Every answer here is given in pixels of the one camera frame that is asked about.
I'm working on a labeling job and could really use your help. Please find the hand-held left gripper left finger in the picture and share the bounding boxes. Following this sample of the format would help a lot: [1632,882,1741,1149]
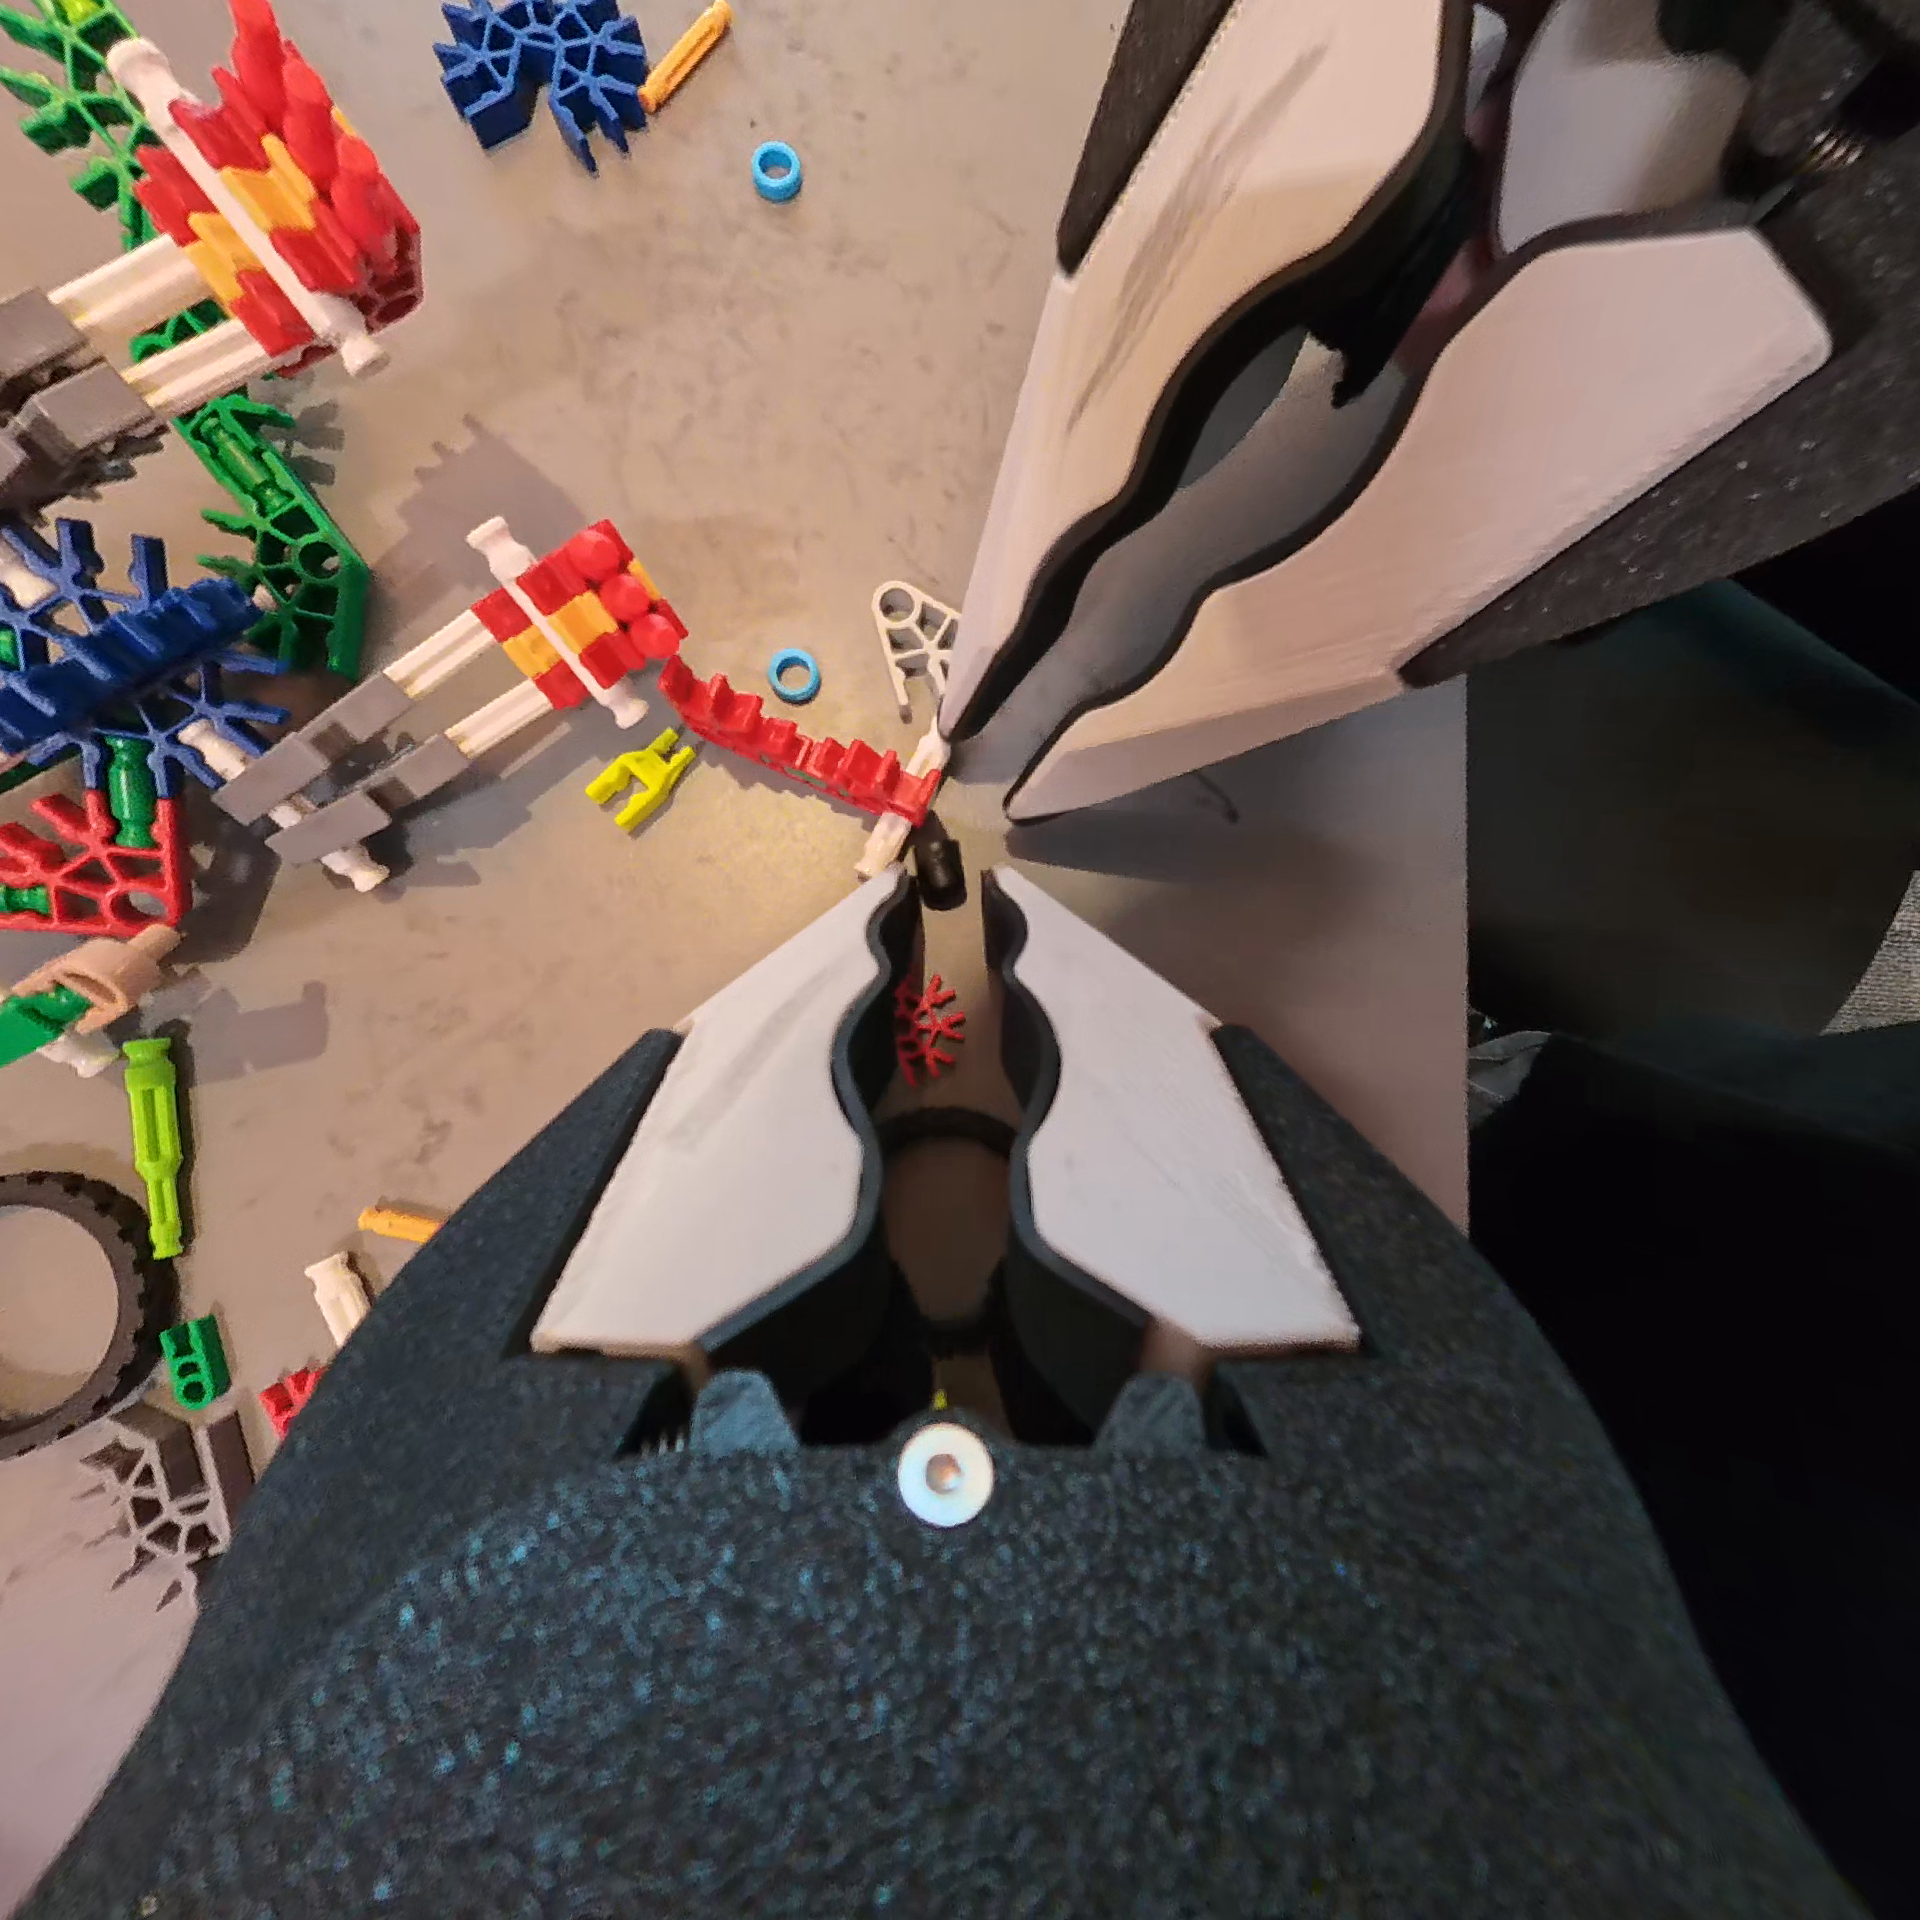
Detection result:
[533,868,922,1405]

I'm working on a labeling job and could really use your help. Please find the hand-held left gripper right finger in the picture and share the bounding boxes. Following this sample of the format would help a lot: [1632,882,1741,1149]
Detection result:
[983,866,1363,1441]

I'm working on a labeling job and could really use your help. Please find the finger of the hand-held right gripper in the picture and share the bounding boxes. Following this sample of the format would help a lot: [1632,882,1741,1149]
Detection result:
[937,0,1482,741]
[1007,226,1836,825]

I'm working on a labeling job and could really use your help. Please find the red toothed strip connector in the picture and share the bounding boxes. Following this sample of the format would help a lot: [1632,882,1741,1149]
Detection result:
[660,656,942,822]

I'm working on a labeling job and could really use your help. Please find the black rubber tyre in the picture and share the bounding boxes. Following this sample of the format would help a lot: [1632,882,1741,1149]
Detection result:
[873,1106,1026,1359]
[0,1172,163,1461]

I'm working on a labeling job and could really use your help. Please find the small red snowflake connector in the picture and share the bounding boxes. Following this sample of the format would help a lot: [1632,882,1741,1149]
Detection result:
[895,972,969,1084]

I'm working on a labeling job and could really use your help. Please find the yellow clip connector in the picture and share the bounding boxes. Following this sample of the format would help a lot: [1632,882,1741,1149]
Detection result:
[586,726,697,832]

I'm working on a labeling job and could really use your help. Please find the small white connector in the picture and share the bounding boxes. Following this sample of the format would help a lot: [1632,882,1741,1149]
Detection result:
[868,580,964,721]

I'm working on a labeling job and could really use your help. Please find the small green connector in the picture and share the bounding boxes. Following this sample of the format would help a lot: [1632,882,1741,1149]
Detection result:
[161,1315,237,1414]

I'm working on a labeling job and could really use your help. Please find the person's dark clothing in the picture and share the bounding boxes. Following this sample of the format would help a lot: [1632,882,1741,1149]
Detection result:
[1468,569,1920,1920]

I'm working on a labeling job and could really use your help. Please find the lime green plastic rod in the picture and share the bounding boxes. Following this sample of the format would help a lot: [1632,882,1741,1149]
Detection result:
[122,1035,191,1262]

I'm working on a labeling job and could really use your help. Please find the grey half-circle connector stack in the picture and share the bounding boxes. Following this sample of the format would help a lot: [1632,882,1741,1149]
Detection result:
[80,1407,262,1599]

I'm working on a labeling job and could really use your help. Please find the blue snowflake connector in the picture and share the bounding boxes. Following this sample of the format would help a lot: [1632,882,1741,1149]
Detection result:
[434,0,662,176]

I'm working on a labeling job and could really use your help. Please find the multicoloured construction toy model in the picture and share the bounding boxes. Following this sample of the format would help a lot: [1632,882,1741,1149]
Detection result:
[0,0,694,1079]

